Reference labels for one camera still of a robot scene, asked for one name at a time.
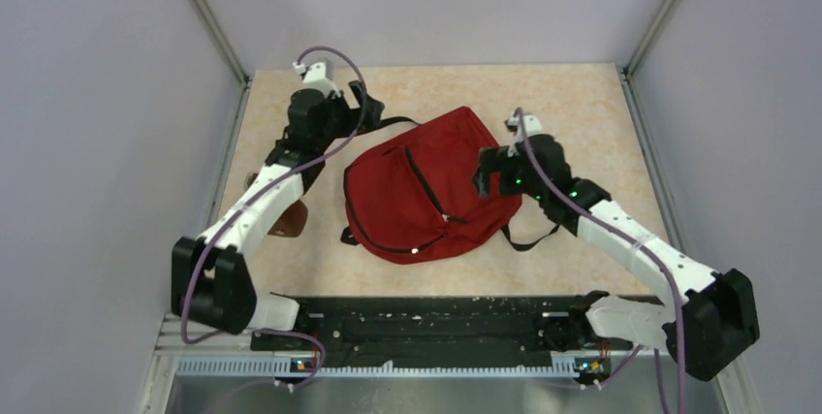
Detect red student backpack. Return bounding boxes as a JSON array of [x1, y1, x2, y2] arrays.
[[340, 107, 522, 265]]

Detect aluminium frame rail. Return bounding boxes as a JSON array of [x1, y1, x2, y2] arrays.
[[138, 311, 759, 414]]

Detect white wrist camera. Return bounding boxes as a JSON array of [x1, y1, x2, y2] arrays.
[[505, 111, 544, 151], [293, 59, 341, 98]]

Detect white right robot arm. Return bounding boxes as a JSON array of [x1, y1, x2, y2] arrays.
[[473, 134, 760, 381]]

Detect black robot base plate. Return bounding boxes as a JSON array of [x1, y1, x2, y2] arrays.
[[250, 296, 633, 369]]

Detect brown leather case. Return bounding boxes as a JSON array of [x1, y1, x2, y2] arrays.
[[268, 200, 308, 238]]

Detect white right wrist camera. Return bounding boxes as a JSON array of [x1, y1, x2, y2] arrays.
[[505, 111, 544, 151]]

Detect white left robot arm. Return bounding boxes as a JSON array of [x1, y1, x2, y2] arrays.
[[172, 80, 385, 350]]

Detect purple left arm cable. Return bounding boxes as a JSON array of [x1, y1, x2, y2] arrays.
[[179, 46, 370, 392]]

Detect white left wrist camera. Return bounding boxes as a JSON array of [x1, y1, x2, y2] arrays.
[[293, 59, 341, 98]]

